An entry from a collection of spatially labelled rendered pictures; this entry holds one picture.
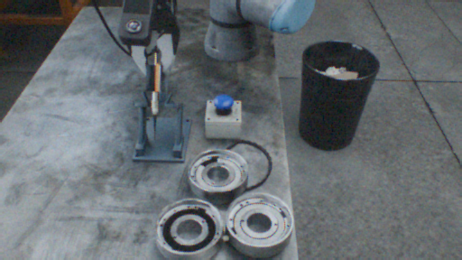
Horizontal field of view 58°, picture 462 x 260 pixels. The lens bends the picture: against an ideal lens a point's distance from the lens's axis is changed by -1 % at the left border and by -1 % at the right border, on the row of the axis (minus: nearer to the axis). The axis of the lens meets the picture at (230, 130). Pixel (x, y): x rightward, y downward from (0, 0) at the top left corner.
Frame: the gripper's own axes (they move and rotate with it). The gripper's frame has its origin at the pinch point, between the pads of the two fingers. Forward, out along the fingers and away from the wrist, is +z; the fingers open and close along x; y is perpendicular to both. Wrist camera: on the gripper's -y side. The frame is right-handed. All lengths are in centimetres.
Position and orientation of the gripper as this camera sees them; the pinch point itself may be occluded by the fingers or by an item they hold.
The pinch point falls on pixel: (155, 72)
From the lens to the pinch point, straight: 76.9
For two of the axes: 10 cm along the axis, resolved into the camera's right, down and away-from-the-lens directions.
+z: -0.1, 7.7, 6.4
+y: 0.4, -6.4, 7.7
